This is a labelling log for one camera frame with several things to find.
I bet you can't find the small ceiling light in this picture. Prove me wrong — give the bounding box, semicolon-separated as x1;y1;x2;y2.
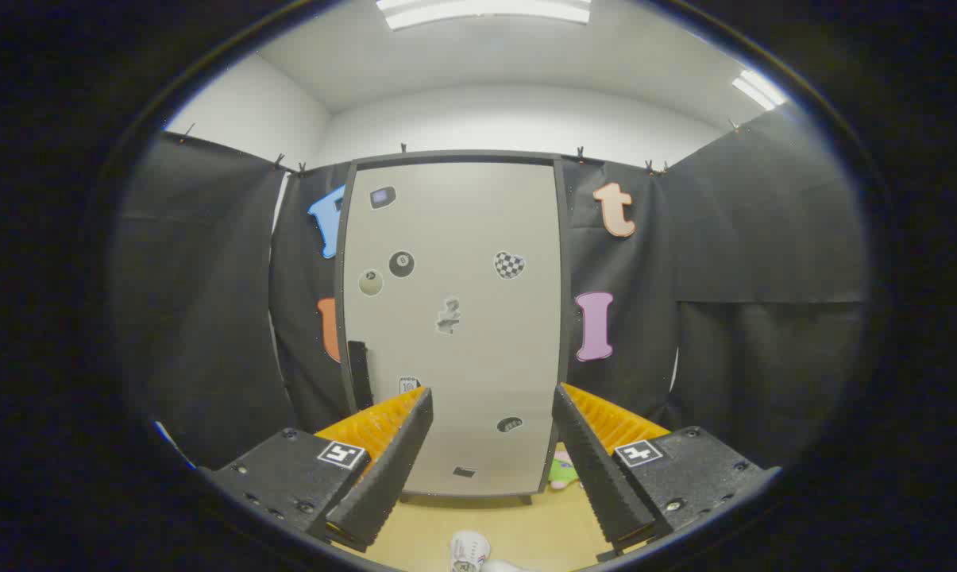
732;70;787;110

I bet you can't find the long ceiling light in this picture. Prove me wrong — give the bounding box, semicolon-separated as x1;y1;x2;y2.
376;0;592;31

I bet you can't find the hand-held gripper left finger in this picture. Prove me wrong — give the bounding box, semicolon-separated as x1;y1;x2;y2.
200;387;434;553

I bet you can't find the white striped shoe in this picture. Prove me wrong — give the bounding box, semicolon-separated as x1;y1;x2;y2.
450;531;492;572

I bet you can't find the row of small backdrop clips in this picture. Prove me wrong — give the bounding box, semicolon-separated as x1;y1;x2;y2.
180;119;741;176

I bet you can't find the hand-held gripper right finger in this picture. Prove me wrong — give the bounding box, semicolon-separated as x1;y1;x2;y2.
552;382;782;558

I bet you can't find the dark grey shoe cabinet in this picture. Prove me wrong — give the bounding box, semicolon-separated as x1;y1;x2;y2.
334;151;574;506

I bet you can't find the green and pink plush toy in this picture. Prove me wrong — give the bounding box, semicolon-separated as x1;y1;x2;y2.
547;449;582;489

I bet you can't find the black backdrop cloth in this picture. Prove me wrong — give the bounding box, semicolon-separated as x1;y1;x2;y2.
113;103;872;470

